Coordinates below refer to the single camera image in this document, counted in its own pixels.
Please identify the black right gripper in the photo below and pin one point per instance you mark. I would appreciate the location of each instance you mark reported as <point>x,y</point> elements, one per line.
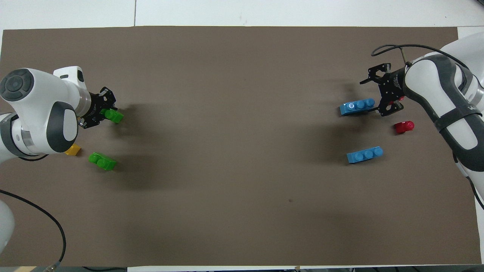
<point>393,85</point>

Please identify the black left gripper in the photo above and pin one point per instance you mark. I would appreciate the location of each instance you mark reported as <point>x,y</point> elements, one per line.
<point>94,104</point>

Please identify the green two-stud toy brick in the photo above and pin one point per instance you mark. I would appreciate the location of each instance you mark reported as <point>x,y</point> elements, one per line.
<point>115,116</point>
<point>102,161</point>

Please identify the blue three-stud toy brick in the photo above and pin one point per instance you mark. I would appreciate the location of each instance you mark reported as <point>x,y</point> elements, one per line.
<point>357,107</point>
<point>365,155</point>

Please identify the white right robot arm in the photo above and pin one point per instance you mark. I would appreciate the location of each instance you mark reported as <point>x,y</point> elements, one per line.
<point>435,87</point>

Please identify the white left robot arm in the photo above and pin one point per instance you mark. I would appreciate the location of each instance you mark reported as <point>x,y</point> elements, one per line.
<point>38,94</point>

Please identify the yellow two-stud toy brick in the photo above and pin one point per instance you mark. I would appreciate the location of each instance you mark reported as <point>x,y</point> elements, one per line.
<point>73,150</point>

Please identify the brown table mat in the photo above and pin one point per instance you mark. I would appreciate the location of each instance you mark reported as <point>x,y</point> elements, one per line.
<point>234,170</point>

